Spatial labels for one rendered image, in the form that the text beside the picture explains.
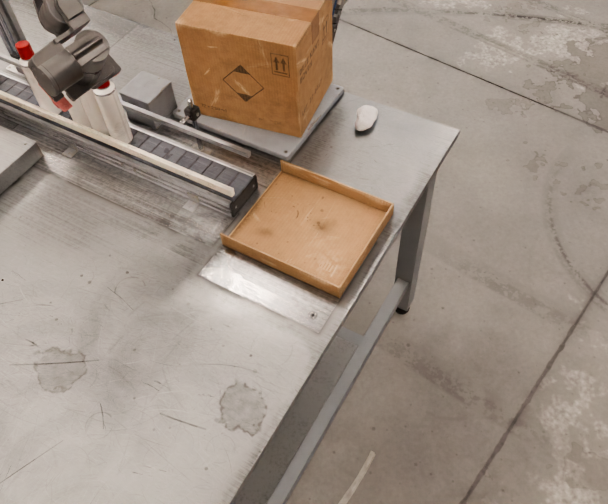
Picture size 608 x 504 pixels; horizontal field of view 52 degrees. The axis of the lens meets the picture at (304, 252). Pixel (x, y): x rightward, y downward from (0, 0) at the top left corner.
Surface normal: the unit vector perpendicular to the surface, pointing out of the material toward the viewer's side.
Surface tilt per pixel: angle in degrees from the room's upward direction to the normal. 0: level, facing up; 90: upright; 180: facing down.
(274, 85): 90
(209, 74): 90
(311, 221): 0
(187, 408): 0
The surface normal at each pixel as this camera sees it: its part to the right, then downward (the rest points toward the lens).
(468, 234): -0.04, -0.59
